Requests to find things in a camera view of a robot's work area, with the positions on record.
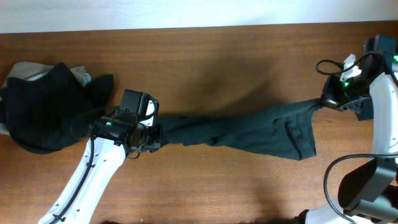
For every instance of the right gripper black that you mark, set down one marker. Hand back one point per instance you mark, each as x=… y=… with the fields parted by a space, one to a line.
x=331 y=94

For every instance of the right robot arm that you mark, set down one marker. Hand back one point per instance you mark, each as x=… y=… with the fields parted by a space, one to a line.
x=367 y=194

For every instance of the black folded shirt on pile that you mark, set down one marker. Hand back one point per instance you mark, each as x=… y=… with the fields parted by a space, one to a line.
x=99 y=91

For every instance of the dark green Nike t-shirt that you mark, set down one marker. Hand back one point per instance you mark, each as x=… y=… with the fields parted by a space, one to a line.
x=283 y=131

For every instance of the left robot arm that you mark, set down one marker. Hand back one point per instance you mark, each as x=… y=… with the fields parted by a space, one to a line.
x=124 y=132

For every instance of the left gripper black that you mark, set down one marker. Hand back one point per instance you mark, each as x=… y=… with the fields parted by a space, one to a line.
x=156 y=135

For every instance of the dark unfolded clothes pile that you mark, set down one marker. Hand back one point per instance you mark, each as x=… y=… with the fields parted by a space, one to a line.
x=366 y=110

